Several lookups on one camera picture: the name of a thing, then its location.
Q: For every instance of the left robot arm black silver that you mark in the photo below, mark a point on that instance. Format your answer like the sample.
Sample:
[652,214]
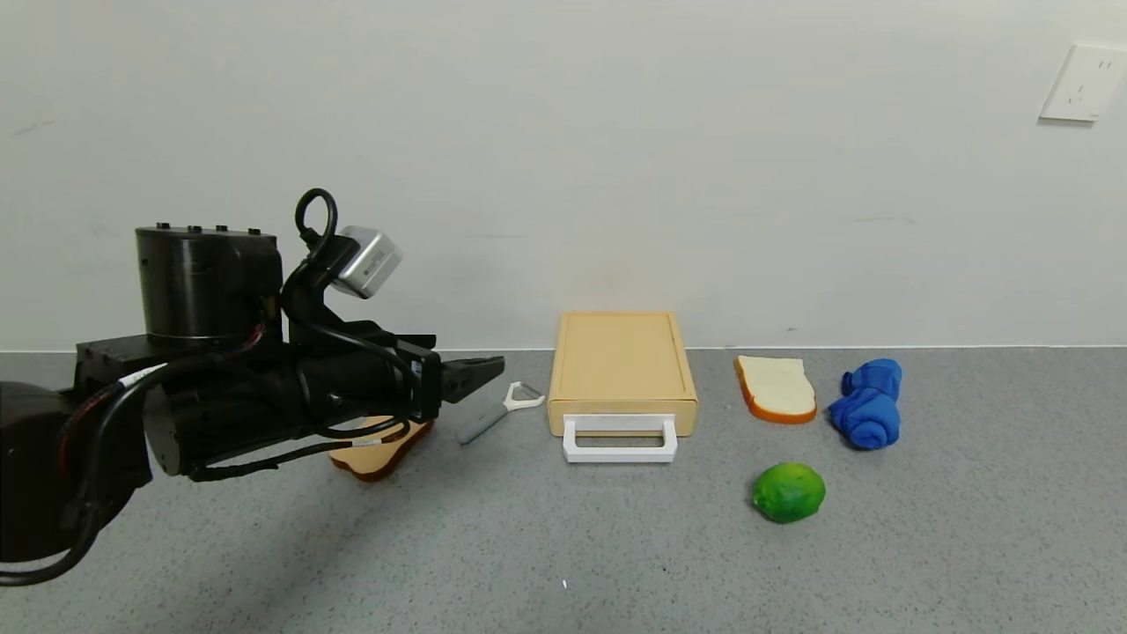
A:
[202,282]

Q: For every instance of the brown toast slice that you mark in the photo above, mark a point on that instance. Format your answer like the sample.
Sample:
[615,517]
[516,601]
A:
[379,460]

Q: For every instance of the white wall socket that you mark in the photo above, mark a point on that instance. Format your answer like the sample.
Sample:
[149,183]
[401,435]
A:
[1084,82]

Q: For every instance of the yellow wooden drawer case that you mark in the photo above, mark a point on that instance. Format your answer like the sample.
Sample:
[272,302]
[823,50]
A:
[621,357]

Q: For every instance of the blue rolled towel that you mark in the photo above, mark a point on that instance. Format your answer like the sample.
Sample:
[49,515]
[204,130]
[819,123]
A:
[869,414]

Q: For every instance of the green lime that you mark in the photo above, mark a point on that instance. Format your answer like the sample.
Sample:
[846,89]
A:
[789,491]

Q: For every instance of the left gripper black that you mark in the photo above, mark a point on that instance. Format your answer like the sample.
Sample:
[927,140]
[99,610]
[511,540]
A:
[428,380]

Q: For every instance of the white bread slice orange crust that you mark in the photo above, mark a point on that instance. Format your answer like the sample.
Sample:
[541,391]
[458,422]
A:
[778,389]

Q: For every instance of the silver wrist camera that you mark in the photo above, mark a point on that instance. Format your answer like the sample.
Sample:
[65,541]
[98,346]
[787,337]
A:
[370,262]

